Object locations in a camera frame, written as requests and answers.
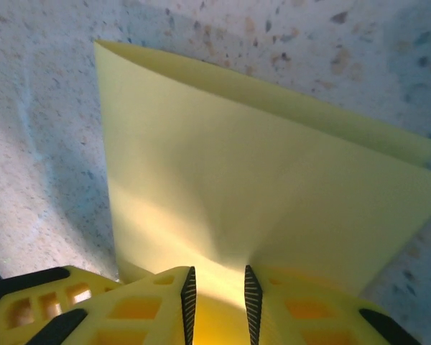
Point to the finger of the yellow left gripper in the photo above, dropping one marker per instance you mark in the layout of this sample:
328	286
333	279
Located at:
62	305

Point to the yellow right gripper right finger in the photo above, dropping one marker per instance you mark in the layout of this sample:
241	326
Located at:
309	316

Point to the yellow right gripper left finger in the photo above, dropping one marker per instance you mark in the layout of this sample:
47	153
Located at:
136	312

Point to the yellow paper sheet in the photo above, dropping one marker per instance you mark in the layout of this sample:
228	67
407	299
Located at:
237	161

